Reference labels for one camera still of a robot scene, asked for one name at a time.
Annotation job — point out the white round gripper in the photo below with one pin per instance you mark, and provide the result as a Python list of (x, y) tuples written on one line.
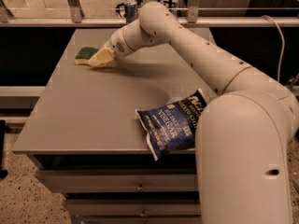
[(118, 48)]

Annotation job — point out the green and yellow sponge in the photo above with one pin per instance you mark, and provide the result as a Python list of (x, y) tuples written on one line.
[(84, 55)]

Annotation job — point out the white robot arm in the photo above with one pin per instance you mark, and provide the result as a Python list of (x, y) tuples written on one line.
[(242, 135)]

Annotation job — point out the blue silver drink can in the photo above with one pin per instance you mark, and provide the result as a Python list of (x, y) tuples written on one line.
[(130, 7)]

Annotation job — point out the grey drawer cabinet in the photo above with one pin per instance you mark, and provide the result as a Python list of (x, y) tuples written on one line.
[(86, 119)]

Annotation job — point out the metal glass railing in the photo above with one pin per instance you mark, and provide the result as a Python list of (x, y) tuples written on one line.
[(110, 13)]

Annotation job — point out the blue Kettle chips bag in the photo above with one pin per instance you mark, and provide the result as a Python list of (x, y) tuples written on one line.
[(172, 127)]

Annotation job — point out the upper grey drawer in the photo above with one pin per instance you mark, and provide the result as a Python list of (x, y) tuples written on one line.
[(130, 180)]

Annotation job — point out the grey drawer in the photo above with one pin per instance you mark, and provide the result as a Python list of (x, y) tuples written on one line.
[(130, 180), (134, 208)]

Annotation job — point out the lower grey drawer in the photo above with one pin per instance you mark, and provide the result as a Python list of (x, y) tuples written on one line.
[(134, 208)]

